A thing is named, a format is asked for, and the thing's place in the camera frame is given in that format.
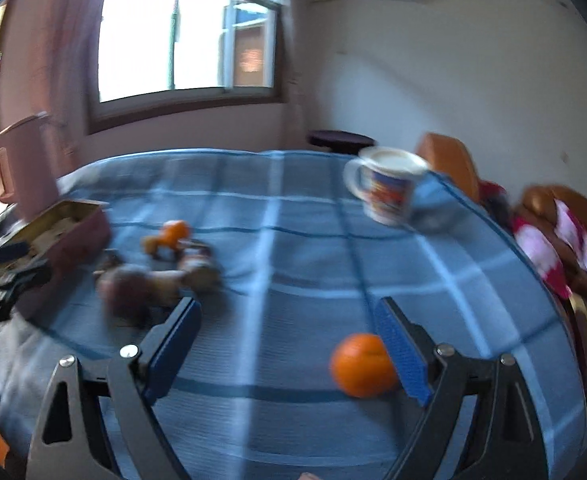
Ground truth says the small orange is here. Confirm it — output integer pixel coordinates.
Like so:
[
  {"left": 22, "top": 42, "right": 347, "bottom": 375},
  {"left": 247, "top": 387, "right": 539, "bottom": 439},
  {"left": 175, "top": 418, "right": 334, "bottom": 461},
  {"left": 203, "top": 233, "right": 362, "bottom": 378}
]
[{"left": 160, "top": 220, "right": 191, "bottom": 251}]

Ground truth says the window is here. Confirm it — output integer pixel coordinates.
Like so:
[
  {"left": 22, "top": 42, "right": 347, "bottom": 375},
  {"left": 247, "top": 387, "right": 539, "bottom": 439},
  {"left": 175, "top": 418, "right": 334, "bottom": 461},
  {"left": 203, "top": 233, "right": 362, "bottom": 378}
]
[{"left": 88, "top": 0, "right": 284, "bottom": 133}]

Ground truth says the blue checked tablecloth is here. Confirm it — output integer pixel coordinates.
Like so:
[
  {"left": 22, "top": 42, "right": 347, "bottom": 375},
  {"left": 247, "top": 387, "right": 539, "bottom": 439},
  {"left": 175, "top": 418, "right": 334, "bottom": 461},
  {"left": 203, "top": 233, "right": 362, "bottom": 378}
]
[{"left": 0, "top": 147, "right": 587, "bottom": 480}]

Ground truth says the pink metal tin box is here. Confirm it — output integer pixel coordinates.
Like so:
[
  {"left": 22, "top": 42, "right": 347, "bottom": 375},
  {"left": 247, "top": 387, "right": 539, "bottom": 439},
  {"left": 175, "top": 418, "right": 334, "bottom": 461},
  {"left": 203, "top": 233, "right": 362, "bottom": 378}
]
[{"left": 10, "top": 199, "right": 111, "bottom": 281}]

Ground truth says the pale narrow curtain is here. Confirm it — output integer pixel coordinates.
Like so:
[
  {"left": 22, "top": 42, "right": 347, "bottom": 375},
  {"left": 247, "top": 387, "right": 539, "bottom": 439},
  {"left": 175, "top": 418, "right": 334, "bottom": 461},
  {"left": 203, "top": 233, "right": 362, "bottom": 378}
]
[{"left": 273, "top": 0, "right": 314, "bottom": 148}]

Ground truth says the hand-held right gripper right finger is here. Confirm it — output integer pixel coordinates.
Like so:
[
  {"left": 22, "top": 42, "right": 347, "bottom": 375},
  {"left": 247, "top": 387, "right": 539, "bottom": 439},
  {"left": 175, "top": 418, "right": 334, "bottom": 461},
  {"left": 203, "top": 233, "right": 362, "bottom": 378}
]
[{"left": 373, "top": 296, "right": 549, "bottom": 480}]

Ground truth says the brown leather armchair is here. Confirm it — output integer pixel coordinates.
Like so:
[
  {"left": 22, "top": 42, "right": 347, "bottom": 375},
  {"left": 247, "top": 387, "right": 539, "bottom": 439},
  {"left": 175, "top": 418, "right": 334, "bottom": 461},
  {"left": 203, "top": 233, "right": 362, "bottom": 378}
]
[{"left": 417, "top": 132, "right": 481, "bottom": 201}]

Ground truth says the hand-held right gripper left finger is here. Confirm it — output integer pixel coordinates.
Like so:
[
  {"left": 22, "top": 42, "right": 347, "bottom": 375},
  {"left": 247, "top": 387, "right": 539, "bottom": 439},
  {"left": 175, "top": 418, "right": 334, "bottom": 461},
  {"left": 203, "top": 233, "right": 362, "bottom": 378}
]
[{"left": 26, "top": 296, "right": 204, "bottom": 480}]

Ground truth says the red cloth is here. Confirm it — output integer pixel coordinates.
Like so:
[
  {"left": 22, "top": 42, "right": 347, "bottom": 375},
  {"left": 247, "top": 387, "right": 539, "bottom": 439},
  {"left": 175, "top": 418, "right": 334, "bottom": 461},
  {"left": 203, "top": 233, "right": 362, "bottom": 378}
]
[{"left": 478, "top": 180, "right": 511, "bottom": 226}]

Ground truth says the sweet potato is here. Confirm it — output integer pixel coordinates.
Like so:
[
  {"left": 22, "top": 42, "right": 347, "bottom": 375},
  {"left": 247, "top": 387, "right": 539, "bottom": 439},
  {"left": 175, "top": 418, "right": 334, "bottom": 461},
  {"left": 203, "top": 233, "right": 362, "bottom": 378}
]
[{"left": 96, "top": 265, "right": 156, "bottom": 318}]

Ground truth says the large orange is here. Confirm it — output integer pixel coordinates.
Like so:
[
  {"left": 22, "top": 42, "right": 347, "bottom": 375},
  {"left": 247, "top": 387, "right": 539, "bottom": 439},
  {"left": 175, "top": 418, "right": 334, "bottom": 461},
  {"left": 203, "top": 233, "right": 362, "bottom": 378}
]
[{"left": 329, "top": 332, "right": 399, "bottom": 398}]

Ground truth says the dark round stool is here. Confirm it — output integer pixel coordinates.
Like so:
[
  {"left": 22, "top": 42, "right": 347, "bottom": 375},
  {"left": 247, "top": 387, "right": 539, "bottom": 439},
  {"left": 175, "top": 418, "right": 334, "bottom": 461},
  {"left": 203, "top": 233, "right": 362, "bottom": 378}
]
[{"left": 307, "top": 130, "right": 377, "bottom": 153}]

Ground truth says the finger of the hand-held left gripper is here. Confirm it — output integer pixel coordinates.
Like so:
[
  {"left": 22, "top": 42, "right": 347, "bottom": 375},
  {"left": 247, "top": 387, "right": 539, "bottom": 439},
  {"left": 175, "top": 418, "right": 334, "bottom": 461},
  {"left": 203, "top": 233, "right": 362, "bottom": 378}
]
[
  {"left": 0, "top": 241, "right": 31, "bottom": 267},
  {"left": 0, "top": 262, "right": 54, "bottom": 293}
]

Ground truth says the brown leather sofa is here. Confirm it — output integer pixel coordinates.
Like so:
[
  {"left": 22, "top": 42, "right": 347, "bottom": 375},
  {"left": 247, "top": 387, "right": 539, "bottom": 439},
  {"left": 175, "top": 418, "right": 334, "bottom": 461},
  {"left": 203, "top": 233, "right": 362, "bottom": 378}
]
[{"left": 511, "top": 185, "right": 587, "bottom": 311}]

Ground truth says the pink jug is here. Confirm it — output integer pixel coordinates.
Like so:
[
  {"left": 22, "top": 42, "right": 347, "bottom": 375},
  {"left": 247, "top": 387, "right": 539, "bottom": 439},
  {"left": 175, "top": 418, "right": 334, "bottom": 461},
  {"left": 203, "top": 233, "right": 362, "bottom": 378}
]
[{"left": 0, "top": 112, "right": 61, "bottom": 221}]

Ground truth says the pink curtain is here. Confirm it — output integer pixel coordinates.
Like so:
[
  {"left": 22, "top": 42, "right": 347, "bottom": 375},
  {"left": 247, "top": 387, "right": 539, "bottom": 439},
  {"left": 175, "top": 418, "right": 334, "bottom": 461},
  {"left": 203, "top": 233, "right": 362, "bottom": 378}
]
[{"left": 0, "top": 0, "right": 119, "bottom": 171}]

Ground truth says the pink floral cushion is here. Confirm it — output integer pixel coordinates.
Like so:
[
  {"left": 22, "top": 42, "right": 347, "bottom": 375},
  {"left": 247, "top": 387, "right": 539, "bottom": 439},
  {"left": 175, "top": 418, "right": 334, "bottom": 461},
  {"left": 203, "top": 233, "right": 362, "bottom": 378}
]
[{"left": 516, "top": 200, "right": 587, "bottom": 296}]

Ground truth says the white cartoon print mug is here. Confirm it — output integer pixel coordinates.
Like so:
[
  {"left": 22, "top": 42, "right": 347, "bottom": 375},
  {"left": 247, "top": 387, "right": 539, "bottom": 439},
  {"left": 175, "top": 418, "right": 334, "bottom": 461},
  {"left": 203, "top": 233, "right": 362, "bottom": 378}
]
[{"left": 343, "top": 146, "right": 431, "bottom": 226}]

